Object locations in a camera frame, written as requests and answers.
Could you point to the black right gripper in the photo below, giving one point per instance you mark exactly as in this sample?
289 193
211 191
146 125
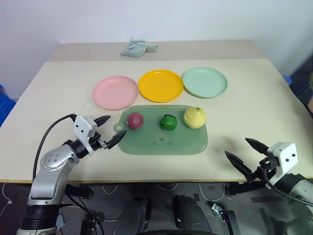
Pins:
267 166

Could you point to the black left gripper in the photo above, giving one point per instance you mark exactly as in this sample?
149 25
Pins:
96 142

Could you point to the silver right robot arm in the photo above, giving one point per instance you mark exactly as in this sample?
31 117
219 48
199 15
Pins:
300 195

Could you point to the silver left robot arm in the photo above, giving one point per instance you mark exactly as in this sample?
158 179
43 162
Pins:
51 166

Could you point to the red round fruit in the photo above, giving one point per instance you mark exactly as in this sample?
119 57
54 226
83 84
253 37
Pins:
135 121

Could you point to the pink plate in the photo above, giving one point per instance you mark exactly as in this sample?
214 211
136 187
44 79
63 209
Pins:
115 92

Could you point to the green round vegetable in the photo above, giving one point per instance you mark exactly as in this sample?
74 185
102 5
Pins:
168 123

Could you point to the yellow plate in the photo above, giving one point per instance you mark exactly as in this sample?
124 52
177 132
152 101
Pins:
161 85

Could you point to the pale green plate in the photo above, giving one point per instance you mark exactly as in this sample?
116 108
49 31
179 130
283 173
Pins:
205 82

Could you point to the green cutting board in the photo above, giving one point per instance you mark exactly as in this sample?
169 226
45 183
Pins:
166 144

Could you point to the yellow pear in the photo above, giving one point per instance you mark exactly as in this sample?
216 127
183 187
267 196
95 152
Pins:
194 118

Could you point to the pale green pouch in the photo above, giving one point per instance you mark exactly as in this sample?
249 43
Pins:
133 49

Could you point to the black rounded shape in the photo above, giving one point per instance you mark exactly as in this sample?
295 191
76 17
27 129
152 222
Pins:
190 215

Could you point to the small blue object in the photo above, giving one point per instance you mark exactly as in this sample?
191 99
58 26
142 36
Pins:
288 79

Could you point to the grey rounded shape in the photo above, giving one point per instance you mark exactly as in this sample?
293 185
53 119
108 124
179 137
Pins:
130 215

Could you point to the dark textured object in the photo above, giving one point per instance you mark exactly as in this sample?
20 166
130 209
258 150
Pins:
300 78

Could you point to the blue plastic crate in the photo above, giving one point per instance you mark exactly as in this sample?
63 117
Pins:
5 105

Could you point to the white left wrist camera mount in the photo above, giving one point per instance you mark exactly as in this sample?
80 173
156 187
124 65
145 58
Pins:
83 127

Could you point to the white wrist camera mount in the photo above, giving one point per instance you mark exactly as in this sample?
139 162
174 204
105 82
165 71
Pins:
284 154
83 127

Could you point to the black table frame bar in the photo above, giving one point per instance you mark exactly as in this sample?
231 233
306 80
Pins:
78 191
242 188

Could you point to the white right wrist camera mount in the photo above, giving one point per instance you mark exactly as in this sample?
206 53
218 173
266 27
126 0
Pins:
284 154

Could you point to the black bracket with caster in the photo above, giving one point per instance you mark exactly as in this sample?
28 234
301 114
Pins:
225 218

